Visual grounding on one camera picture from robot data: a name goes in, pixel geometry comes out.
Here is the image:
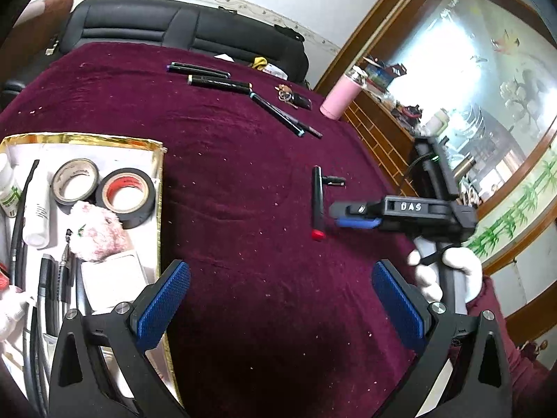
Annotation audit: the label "black tape roll red core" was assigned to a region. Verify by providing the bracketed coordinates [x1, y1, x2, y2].
[95, 167, 157, 230]

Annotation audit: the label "white jar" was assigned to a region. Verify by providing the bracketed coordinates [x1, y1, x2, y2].
[424, 108, 449, 138]

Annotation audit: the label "black cable bundle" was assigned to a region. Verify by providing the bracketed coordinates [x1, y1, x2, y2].
[27, 305, 60, 417]

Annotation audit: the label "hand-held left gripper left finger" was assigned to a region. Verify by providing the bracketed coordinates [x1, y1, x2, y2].
[49, 260, 192, 418]

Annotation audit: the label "white bottle green label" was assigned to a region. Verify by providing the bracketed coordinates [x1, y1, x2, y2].
[0, 154, 23, 219]

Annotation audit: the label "grey tape roll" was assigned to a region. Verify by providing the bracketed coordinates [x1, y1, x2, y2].
[51, 158, 101, 206]

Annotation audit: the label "black sofa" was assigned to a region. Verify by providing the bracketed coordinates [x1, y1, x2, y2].
[56, 0, 311, 86]

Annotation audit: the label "gold-rimmed white box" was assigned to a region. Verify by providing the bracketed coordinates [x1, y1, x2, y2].
[0, 133, 182, 407]

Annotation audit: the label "black pens group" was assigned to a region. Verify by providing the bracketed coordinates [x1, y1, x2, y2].
[187, 74, 252, 95]

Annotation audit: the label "wooden brick-pattern cabinet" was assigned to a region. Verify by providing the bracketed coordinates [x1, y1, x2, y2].
[313, 0, 462, 199]

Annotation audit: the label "black car key fob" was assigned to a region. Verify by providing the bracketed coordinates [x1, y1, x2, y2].
[276, 83, 314, 111]

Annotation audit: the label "pink thermos bottle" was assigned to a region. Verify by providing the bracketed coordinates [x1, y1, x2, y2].
[319, 65, 371, 121]

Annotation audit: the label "black flexible cord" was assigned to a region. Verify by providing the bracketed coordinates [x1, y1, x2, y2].
[9, 159, 41, 291]

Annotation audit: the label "black marker red cap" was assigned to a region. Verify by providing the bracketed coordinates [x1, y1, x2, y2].
[310, 165, 328, 243]

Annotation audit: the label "white pill bottle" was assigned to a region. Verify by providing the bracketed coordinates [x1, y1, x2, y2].
[22, 189, 52, 249]

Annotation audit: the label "painted glass partition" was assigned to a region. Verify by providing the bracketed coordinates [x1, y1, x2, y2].
[383, 0, 557, 210]

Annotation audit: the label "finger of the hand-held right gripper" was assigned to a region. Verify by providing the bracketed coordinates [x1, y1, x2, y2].
[335, 217, 379, 230]
[328, 200, 384, 219]

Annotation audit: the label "assorted countertop items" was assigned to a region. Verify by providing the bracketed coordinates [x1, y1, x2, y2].
[360, 54, 450, 141]

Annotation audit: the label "plain white carton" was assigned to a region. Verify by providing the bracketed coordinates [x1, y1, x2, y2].
[80, 250, 149, 315]

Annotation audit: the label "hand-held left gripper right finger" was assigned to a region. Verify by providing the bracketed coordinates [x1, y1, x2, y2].
[371, 258, 515, 418]

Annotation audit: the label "pink fluffy pouch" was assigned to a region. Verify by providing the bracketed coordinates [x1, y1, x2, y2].
[69, 200, 132, 264]

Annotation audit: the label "silver black pen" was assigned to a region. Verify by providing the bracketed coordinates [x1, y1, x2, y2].
[58, 228, 74, 306]

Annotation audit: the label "black clear gel pen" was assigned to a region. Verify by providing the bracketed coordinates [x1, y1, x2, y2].
[284, 115, 324, 139]

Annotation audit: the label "bamboo print wall panel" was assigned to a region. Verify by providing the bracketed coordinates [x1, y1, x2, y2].
[473, 148, 557, 271]

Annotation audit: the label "black pens pair far left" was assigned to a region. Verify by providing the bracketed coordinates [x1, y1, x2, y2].
[167, 61, 232, 78]

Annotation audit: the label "black braided cable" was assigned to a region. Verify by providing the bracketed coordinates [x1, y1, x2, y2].
[404, 153, 430, 192]

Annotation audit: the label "person's right hand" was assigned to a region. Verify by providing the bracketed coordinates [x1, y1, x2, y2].
[408, 246, 484, 304]

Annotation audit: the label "black marker teal cap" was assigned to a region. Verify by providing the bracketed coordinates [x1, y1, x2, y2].
[250, 93, 304, 137]

